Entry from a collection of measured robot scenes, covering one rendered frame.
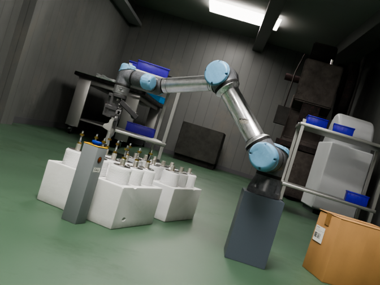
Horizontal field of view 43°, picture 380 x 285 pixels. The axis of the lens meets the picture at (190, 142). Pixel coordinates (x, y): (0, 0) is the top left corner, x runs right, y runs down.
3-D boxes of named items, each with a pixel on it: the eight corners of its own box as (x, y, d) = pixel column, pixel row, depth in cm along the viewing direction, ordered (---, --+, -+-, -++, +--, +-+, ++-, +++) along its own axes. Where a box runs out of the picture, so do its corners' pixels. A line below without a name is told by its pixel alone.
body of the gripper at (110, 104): (103, 116, 241) (110, 92, 240) (120, 121, 241) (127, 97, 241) (101, 115, 233) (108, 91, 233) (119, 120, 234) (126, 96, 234)
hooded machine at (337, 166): (353, 225, 595) (384, 122, 593) (307, 211, 598) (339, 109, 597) (339, 217, 659) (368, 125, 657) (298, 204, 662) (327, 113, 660)
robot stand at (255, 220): (260, 260, 227) (279, 198, 227) (264, 270, 209) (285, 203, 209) (223, 248, 228) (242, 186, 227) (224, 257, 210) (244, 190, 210)
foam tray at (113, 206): (151, 224, 233) (163, 188, 233) (110, 229, 197) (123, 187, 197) (86, 198, 248) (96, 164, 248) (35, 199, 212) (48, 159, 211)
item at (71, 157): (64, 191, 209) (77, 151, 209) (50, 185, 214) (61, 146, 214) (80, 193, 217) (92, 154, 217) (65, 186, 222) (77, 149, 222)
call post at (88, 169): (85, 223, 195) (108, 149, 194) (75, 224, 188) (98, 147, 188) (71, 217, 197) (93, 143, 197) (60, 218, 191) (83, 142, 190)
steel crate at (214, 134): (215, 168, 972) (225, 135, 972) (215, 171, 871) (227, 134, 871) (176, 156, 977) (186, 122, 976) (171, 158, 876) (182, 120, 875)
